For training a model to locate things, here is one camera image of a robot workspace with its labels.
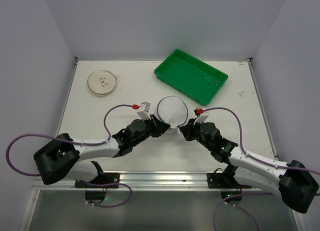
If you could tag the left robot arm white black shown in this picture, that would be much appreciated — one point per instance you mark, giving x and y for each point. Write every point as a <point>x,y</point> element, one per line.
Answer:
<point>67,158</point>

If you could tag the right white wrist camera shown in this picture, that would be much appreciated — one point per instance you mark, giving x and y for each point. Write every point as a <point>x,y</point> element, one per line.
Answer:
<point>201,116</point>

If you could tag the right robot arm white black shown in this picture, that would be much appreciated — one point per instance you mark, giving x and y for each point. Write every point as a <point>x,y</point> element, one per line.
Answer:
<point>293,182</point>

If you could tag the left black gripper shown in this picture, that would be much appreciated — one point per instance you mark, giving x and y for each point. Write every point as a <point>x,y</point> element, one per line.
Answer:
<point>159,127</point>

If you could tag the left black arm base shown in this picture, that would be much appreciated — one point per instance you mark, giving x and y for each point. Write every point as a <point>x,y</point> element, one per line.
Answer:
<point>100,193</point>

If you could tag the round beige zipped laundry bag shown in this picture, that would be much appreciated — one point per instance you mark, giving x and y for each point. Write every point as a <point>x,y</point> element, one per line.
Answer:
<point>101,82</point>

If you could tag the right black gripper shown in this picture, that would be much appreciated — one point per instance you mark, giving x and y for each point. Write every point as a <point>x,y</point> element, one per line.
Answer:
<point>189,130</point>

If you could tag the aluminium mounting rail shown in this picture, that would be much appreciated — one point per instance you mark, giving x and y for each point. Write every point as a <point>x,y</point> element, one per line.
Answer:
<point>144,181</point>

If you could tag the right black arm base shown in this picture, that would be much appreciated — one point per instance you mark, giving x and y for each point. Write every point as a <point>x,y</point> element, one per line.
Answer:
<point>225,180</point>

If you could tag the green plastic tray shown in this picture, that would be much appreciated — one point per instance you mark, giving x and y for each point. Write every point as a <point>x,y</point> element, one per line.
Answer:
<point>190,76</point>

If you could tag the white mesh laundry bag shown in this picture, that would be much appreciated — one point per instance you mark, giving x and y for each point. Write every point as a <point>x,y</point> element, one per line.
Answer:
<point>172,110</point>

